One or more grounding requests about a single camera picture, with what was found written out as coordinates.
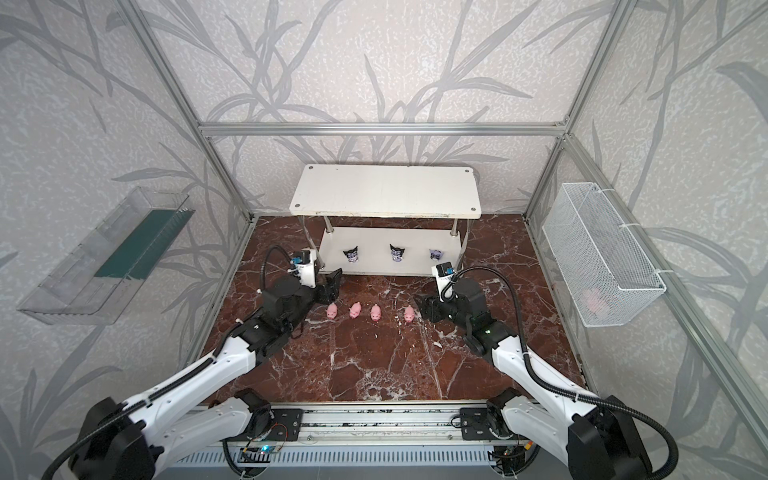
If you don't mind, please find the black purple figurine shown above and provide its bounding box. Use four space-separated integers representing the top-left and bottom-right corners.
389 244 405 263
343 246 359 263

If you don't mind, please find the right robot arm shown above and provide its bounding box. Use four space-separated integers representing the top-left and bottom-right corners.
416 276 680 479

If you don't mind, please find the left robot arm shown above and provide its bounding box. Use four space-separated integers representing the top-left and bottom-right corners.
42 269 343 479

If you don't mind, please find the white two-tier shelf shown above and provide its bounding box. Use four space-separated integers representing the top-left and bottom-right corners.
289 164 482 277

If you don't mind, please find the pink pig toy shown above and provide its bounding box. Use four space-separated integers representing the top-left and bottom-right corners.
370 304 382 322
403 306 416 323
349 302 362 318
326 303 338 320

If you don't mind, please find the pink toy in basket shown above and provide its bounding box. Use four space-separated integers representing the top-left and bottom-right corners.
583 289 610 319

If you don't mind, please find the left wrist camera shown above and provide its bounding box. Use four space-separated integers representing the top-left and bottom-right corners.
290 249 317 288

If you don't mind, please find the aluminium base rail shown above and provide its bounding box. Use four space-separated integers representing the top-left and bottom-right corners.
122 400 631 448

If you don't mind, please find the white wire mesh basket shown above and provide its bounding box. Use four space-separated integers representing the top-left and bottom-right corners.
543 182 666 328

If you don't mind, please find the clear plastic wall bin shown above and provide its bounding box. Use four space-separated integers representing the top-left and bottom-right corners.
17 187 195 326

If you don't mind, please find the aluminium cage frame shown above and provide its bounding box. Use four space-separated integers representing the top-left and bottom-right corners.
116 1 767 449

